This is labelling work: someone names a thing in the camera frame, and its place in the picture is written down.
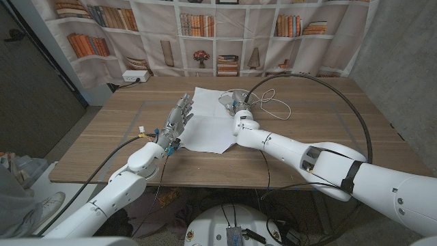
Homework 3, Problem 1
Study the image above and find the thin white cable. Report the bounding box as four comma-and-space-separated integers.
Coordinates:
221, 87, 292, 121

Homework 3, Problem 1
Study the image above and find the clear plastic storage box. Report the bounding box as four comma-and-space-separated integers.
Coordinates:
0, 152, 48, 189

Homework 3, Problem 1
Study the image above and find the printed bookshelf backdrop cloth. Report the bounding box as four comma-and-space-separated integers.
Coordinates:
32, 0, 380, 90

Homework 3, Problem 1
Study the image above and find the black bag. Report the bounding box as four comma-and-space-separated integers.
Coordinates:
91, 203, 134, 238

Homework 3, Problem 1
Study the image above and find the black power strip cord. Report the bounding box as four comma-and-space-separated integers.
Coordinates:
107, 77, 141, 93

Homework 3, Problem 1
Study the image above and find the grey metal table leg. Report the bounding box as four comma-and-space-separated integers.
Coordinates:
312, 196, 334, 236

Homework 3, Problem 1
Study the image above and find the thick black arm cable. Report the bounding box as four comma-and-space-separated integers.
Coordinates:
244, 73, 373, 165
36, 133, 158, 236

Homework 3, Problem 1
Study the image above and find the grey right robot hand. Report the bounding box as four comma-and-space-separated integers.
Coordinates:
225, 89, 255, 115

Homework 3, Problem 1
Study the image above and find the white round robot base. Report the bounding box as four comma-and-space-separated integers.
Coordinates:
184, 204, 283, 246

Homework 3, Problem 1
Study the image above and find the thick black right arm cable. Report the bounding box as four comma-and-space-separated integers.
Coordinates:
244, 73, 373, 165

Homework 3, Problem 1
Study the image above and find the person in grey clothes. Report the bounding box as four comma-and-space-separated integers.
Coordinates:
0, 163, 66, 238

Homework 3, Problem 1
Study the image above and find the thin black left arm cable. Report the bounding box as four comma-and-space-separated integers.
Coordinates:
131, 153, 170, 238

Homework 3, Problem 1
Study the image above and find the purple cloth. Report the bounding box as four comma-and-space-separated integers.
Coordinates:
128, 187, 192, 239

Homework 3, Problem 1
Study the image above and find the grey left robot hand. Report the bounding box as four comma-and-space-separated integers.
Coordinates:
156, 92, 195, 148

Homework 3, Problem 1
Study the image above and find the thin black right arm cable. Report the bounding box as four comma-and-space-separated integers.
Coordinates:
259, 150, 342, 201

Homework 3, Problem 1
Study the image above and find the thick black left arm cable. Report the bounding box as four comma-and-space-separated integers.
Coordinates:
36, 133, 158, 236

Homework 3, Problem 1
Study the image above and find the white power strip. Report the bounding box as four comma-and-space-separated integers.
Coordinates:
122, 70, 151, 83

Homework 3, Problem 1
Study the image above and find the white paper sheet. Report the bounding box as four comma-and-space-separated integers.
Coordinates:
179, 86, 240, 154

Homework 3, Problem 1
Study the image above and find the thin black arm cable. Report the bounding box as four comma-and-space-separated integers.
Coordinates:
131, 153, 170, 238
259, 150, 342, 201

